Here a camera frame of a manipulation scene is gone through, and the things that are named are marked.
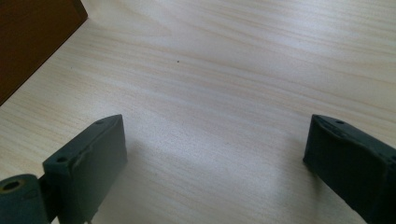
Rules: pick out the dark brown wooden panel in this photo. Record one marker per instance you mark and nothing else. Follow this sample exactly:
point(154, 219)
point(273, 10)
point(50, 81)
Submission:
point(31, 40)

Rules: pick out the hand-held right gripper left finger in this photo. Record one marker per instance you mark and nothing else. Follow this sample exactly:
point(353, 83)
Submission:
point(90, 168)

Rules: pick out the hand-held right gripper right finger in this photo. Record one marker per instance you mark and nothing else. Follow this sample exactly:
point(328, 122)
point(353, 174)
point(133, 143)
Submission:
point(351, 161)

